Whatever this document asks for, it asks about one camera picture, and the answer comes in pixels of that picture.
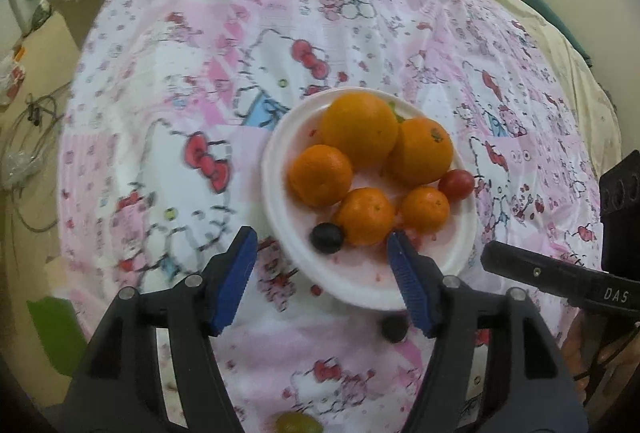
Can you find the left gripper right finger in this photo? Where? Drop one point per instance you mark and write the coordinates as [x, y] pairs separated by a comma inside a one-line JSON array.
[[527, 385]]

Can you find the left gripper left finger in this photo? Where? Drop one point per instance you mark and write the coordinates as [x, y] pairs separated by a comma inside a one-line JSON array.
[[117, 387]]

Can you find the red cherry tomato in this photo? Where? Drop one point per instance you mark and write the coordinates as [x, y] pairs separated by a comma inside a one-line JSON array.
[[456, 185]]

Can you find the dark purple grape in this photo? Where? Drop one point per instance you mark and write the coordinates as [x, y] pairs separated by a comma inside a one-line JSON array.
[[394, 328], [327, 238]]

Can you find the small mandarin orange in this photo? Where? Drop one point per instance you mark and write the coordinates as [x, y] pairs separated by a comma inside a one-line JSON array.
[[320, 176]]

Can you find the green box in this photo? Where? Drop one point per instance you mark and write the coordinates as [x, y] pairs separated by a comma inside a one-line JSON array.
[[59, 333]]

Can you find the green grape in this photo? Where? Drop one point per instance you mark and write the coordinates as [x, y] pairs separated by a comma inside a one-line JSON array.
[[292, 422]]

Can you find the large orange right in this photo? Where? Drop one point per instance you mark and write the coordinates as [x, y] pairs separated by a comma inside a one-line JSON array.
[[422, 154]]

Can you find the large orange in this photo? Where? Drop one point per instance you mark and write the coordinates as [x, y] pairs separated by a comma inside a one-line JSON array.
[[422, 154], [362, 126]]

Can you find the cream quilt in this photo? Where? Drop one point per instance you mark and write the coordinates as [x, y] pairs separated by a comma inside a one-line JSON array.
[[592, 109]]

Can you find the large orange left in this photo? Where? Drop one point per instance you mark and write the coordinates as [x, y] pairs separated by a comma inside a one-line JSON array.
[[362, 126]]

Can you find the Hello Kitty pink bedsheet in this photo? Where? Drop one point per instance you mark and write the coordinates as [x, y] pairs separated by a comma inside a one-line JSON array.
[[174, 100]]

